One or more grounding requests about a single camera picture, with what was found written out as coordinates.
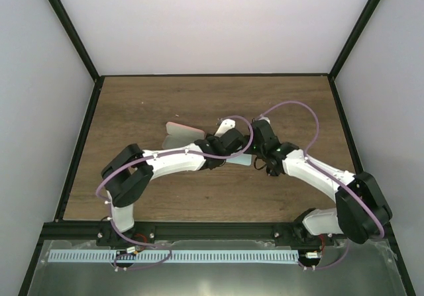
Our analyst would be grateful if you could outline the black sunglasses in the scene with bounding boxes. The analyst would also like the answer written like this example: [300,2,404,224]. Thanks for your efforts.
[253,156,282,177]

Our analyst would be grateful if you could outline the light blue slotted cable duct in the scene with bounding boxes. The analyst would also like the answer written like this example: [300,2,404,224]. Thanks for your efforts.
[47,250,299,264]

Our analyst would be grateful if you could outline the black front mounting rail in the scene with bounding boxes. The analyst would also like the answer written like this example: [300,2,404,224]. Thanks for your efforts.
[39,221,394,248]

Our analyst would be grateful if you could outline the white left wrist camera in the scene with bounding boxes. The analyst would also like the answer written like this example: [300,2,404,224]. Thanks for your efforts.
[214,119,236,137]

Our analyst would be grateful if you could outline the black frame post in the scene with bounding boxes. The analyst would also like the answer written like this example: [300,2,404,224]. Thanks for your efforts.
[329,0,381,81]
[48,0,100,82]

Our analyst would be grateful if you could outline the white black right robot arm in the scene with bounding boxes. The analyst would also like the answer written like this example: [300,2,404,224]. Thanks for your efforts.
[250,118,393,245]

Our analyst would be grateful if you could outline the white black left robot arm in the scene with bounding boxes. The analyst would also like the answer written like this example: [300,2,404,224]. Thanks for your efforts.
[101,128,249,246]

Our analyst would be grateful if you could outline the metal front tray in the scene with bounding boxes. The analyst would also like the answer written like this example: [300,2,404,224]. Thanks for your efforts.
[26,240,406,295]

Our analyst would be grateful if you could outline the light blue cleaning cloth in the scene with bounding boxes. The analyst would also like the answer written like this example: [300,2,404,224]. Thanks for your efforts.
[226,154,252,166]

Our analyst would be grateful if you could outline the black table rail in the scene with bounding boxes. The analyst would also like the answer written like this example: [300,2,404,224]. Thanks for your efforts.
[54,76,105,222]
[328,75,380,222]

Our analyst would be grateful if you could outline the pink glasses case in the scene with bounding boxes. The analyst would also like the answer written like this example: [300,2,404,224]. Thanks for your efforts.
[162,122,205,150]

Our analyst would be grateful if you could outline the black left frame post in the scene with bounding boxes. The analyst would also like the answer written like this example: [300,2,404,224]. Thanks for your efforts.
[48,0,100,82]

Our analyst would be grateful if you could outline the black right frame post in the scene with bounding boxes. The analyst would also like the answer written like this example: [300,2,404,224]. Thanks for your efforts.
[329,0,381,81]

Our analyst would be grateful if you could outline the black right table rail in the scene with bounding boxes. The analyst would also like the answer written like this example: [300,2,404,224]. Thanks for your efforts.
[328,75,380,222]

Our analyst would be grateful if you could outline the black left table rail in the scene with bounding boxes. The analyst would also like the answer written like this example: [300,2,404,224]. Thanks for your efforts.
[54,76,105,222]

